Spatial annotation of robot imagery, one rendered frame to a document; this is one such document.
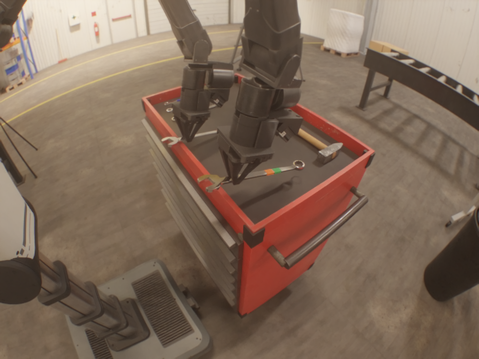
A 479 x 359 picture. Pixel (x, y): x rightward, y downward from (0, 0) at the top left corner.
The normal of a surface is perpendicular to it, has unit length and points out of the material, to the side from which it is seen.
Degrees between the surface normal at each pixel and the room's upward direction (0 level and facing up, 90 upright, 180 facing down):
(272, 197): 0
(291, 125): 90
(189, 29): 80
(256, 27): 111
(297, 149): 0
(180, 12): 76
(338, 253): 0
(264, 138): 90
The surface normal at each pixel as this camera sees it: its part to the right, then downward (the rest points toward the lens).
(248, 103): -0.43, 0.49
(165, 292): 0.02, -0.71
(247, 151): 0.21, -0.77
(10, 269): 0.59, 0.58
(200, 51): 0.48, 0.48
